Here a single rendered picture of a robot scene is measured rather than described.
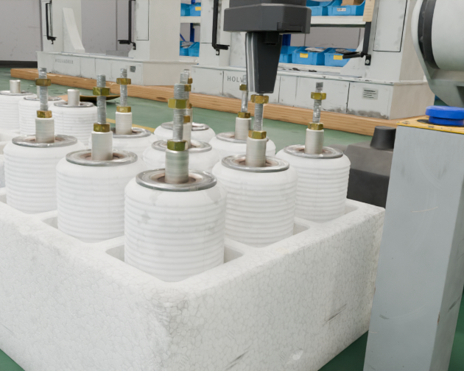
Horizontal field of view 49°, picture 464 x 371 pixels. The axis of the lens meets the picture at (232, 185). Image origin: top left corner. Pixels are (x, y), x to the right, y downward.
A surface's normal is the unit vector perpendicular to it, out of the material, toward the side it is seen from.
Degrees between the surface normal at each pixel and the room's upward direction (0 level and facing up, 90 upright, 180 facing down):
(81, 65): 90
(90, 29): 90
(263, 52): 90
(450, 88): 144
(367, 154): 45
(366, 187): 90
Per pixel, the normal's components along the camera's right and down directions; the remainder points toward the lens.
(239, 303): 0.75, 0.21
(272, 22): -0.36, 0.22
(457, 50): -0.57, 0.71
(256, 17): -0.91, 0.06
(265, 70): 0.41, 0.26
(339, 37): -0.68, 0.15
